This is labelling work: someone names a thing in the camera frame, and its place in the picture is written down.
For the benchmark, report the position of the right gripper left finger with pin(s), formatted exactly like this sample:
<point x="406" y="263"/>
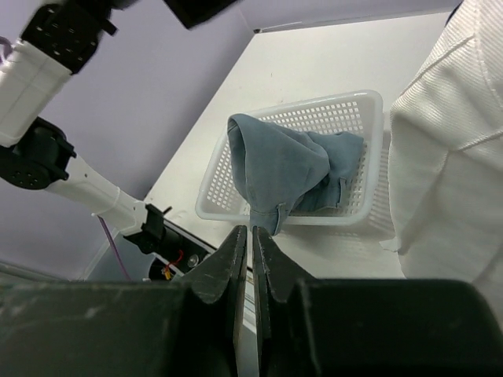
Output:
<point x="208" y="335"/>

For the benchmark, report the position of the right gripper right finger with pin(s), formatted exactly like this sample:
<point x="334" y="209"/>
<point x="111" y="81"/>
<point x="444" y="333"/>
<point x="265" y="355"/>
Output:
<point x="275" y="274"/>

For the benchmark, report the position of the light denim skirt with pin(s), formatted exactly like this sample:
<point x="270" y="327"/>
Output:
<point x="278" y="170"/>

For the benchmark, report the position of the dark denim skirt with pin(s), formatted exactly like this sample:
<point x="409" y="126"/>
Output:
<point x="455" y="9"/>

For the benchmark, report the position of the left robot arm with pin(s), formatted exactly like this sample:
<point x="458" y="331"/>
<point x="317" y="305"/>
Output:
<point x="135" y="76"/>

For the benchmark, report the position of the white plastic basket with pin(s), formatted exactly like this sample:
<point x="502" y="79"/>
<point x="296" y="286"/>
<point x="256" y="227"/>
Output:
<point x="359" y="113"/>

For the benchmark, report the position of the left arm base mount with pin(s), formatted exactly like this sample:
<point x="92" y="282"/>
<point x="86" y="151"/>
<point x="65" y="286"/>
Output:
<point x="189" y="252"/>

